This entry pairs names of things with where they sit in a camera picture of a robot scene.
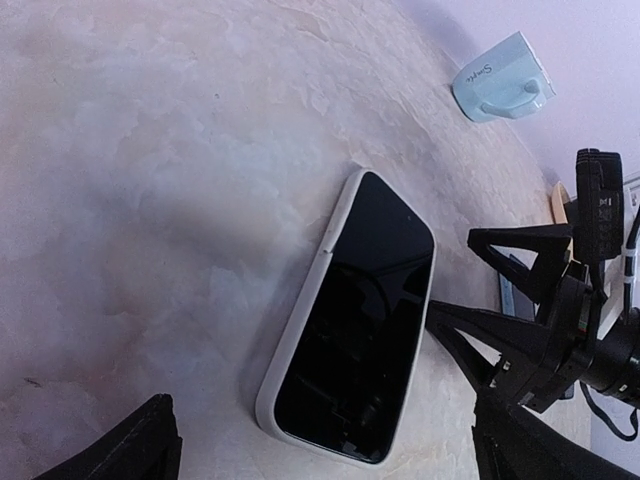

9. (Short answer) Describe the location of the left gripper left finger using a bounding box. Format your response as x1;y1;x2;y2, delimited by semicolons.
39;394;182;480

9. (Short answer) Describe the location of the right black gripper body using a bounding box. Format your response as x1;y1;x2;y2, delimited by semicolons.
492;264;596;413

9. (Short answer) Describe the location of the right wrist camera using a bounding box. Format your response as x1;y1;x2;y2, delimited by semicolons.
572;148;640;336

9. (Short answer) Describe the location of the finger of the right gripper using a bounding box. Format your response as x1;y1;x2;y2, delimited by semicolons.
427;300;550;390
467;224;575;309

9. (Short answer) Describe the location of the black phone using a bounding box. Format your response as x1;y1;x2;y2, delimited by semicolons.
272;171;435;464

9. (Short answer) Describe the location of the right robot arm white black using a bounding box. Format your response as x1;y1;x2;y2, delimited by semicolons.
426;224;639;413

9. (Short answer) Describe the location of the light blue mug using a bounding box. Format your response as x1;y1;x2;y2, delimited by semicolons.
451;31;556;123

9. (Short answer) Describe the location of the light blue phone case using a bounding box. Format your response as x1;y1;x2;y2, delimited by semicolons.
498;274;538;322

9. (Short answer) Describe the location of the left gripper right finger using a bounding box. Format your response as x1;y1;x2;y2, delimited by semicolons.
472;388;635;480

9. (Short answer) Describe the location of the beige plate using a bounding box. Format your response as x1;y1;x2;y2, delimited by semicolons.
550;182;571;224

